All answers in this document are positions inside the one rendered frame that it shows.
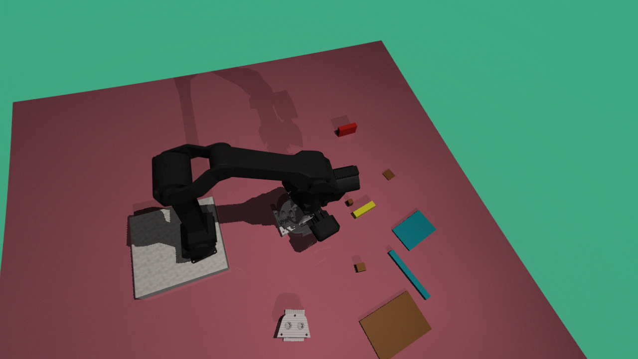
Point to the yellow rectangular block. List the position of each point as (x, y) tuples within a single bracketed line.
[(363, 209)]

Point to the teal flat bar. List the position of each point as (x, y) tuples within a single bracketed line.
[(409, 275)]

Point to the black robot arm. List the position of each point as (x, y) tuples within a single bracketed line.
[(309, 172)]

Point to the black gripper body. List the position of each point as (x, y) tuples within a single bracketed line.
[(325, 225)]

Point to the teal flat rectangular plate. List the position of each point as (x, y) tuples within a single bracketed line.
[(413, 230)]

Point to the brown flat square plate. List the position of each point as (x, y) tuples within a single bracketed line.
[(394, 326)]

